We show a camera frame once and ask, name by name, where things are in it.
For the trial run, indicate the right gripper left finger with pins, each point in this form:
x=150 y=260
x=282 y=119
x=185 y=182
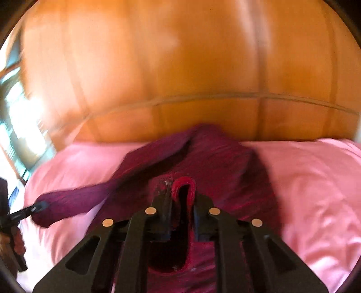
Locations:
x=114 y=259

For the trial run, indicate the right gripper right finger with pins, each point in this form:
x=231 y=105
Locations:
x=250 y=258

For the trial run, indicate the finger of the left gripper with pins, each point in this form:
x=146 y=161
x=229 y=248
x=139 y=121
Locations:
x=28 y=211

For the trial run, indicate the dark red patterned garment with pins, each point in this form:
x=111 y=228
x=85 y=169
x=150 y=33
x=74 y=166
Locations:
x=201 y=160

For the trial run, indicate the person's left hand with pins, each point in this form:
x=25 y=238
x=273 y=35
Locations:
x=12 y=244

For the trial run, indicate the bright window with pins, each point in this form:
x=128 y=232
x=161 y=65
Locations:
x=24 y=141

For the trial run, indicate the pink bed sheet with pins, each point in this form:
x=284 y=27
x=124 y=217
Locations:
x=317 y=183

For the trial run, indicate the wooden panelled headboard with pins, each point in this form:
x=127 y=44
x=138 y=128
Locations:
x=127 y=71

